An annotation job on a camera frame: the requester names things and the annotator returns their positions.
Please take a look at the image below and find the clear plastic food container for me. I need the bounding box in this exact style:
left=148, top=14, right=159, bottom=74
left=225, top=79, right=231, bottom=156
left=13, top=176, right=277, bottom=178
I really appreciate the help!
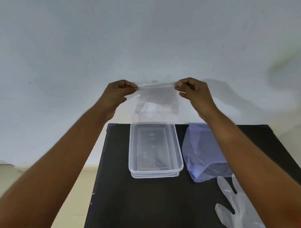
left=128, top=123, right=184, bottom=176

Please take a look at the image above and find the transparent plastic disposable glove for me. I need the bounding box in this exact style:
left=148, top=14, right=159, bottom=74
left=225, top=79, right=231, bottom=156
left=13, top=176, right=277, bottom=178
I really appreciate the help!
left=134, top=80, right=180, bottom=117
left=215, top=173, right=267, bottom=228

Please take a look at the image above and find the clear plastic container lid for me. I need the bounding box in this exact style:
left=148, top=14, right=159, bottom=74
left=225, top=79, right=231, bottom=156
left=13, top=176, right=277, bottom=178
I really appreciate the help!
left=130, top=171, right=180, bottom=179

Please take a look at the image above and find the person's left hand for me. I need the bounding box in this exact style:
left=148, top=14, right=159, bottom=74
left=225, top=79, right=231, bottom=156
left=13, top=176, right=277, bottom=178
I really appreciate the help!
left=99, top=80, right=139, bottom=122

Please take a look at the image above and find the person's left forearm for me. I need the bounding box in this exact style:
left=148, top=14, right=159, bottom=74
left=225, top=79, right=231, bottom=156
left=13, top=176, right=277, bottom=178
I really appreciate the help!
left=0, top=104, right=116, bottom=228

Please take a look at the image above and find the pale purple plastic bag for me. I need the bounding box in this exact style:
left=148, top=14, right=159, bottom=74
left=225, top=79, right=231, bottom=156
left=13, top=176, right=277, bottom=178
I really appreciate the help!
left=182, top=123, right=234, bottom=183

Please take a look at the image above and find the person's right hand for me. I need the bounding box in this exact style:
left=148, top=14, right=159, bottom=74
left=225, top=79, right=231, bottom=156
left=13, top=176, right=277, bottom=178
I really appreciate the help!
left=175, top=78, right=218, bottom=123

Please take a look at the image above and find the person's right forearm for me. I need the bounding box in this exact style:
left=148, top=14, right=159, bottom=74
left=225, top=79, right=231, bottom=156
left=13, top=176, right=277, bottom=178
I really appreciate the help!
left=199, top=107, right=301, bottom=228

